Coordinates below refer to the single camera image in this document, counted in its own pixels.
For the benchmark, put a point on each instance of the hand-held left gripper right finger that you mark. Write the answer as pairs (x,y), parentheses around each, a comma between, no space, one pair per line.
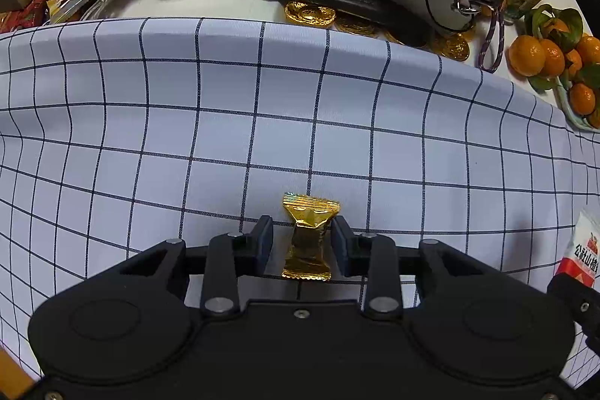
(340,247)

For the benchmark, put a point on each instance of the red white snack packet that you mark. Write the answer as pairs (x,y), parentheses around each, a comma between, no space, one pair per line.
(583,245)

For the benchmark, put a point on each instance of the gold chocolate coin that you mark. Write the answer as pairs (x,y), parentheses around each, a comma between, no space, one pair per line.
(309,13)
(358,26)
(452,46)

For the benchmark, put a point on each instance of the gold foil candy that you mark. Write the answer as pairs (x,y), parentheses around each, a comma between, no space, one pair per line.
(307,236)

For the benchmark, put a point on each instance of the pile of tangerines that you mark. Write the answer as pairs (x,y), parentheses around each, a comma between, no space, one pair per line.
(553,58)

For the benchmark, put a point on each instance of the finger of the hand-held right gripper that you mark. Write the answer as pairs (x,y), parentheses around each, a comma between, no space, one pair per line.
(581,306)

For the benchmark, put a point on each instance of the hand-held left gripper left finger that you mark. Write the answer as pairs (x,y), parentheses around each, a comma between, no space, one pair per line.
(263,245)

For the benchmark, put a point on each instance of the white fruit plate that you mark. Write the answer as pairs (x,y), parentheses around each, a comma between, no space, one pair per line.
(569,112)

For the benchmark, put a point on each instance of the blue checked tablecloth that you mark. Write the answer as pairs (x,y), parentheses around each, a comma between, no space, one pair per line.
(140,123)

